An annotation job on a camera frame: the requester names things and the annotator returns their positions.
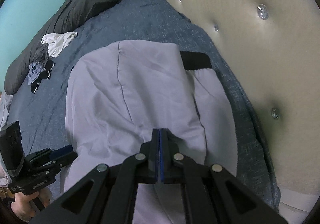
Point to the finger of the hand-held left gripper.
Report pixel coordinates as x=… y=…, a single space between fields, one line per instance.
x=62 y=152
x=66 y=161

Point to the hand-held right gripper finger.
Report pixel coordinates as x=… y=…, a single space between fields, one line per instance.
x=162 y=161
x=158 y=161

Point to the grey jacket with black trim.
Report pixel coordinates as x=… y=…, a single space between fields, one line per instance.
x=150 y=89

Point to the person's left hand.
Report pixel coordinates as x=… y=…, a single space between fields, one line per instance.
x=22 y=207

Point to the light grey blanket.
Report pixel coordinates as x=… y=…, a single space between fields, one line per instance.
x=5 y=111

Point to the black garment with white stripe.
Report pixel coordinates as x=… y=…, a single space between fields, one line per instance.
x=48 y=69

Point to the dark grey crumpled garment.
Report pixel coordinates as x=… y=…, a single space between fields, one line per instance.
x=41 y=54

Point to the white crumpled garment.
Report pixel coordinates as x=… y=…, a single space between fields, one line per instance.
x=58 y=41

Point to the cream tufted headboard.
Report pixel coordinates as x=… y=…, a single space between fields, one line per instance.
x=250 y=39

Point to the dark grey long pillow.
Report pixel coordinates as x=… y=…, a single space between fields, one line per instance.
x=87 y=1

